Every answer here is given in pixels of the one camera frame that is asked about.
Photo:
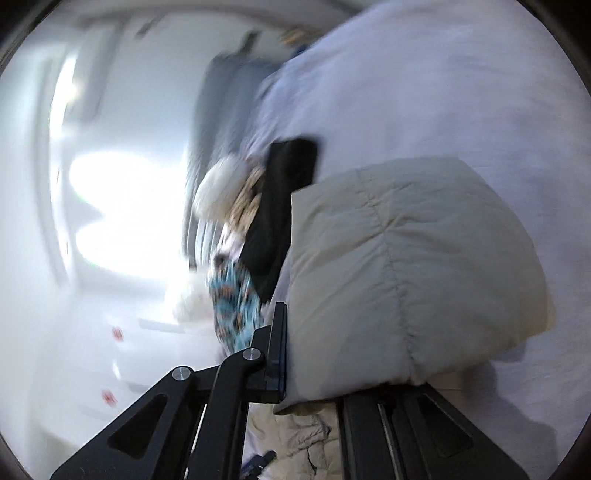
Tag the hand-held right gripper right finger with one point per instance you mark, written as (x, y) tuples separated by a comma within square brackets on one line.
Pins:
[(415, 438)]

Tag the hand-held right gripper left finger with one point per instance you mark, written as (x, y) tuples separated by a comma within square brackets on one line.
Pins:
[(276, 355)]

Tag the beige puffer jacket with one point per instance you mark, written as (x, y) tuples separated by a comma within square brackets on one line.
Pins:
[(392, 277)]

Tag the blue printed cloth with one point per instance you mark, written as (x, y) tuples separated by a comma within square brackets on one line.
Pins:
[(231, 300)]

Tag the black garment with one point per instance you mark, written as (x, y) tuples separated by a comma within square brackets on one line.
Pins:
[(272, 221)]

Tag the leopard print cloth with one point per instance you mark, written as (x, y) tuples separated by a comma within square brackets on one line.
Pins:
[(244, 203)]

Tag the white plush cushion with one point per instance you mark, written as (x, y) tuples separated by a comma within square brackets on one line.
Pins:
[(217, 189)]

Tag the lavender bed blanket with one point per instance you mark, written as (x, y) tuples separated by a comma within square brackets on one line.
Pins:
[(415, 92)]

